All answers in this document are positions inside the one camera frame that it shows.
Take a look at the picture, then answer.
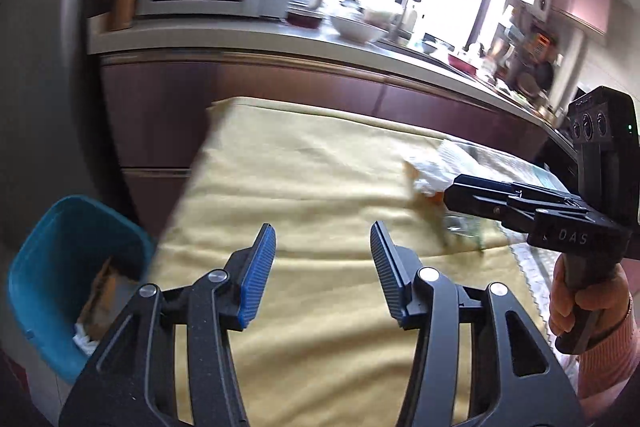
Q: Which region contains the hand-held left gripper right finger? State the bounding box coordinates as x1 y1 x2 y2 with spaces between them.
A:
370 222 586 427

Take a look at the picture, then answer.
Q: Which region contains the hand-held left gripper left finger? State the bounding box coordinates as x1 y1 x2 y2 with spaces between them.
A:
59 223 277 427

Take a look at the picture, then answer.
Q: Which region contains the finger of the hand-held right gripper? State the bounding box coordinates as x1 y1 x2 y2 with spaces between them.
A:
454 174 588 214
444 187 537 244

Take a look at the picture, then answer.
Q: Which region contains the clear plastic wrap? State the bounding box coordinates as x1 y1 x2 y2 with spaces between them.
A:
440 211 487 254

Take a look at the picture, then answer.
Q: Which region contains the white tissue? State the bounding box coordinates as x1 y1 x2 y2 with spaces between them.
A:
402 139 496 198

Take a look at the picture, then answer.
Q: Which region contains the trash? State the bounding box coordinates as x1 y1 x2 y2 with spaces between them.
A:
75 257 138 338

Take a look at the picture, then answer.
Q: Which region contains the white paper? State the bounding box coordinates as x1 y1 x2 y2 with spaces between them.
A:
75 324 102 356

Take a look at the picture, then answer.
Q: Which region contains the blue plastic bin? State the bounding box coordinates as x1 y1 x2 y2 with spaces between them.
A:
7 194 156 385

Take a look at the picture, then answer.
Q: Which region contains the person's right forearm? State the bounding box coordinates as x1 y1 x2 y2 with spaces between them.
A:
575 302 640 418

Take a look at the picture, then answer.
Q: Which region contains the person's right hand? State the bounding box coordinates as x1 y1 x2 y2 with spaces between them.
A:
547 254 631 339

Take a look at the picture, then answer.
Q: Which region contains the yellow tablecloth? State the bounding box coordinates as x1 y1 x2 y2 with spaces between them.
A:
150 97 541 427

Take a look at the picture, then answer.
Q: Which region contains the kitchen counter with brown cabinets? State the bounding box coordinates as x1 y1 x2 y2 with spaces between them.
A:
87 12 581 233

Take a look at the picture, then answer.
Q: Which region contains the white bowl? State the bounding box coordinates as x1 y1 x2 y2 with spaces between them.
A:
330 13 386 44

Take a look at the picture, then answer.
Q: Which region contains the dark red bowl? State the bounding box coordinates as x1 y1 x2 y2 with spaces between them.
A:
287 7 326 28

